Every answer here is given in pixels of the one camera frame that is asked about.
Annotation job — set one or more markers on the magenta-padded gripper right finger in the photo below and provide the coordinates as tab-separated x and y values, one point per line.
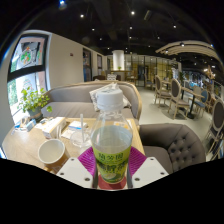
149	171

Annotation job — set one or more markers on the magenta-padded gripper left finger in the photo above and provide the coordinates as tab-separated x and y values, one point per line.
77	173

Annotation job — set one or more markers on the white paper cup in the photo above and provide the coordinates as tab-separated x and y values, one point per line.
51	151

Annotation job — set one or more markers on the clear glass with white straw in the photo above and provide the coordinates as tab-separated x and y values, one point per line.
80	136

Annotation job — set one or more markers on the flat round red coaster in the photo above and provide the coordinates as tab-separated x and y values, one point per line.
113	186

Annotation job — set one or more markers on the grey tufted armchair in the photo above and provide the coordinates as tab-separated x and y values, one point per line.
176	143

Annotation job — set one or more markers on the white paper napkin stack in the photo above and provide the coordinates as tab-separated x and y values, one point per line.
74	128

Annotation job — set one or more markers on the clear green-labelled drink bottle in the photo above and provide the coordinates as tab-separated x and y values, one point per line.
111	140

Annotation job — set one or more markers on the white tissue box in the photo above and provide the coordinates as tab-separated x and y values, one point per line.
53	126

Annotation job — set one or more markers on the small blue white packet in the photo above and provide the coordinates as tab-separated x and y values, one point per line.
30	125

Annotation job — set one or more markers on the grey curved sofa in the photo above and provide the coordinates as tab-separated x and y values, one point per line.
70	100

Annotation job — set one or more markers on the group of dining chairs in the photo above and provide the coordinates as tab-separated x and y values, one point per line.
176	96

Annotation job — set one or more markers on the potted green plant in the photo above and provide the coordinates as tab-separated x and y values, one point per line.
33	100

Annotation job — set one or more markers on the patterned white cushion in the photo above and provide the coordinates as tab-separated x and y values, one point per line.
100	89

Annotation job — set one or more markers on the dark round dining table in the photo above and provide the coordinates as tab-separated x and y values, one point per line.
191	95

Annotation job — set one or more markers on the group of ceiling lights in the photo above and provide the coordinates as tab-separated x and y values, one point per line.
132	13

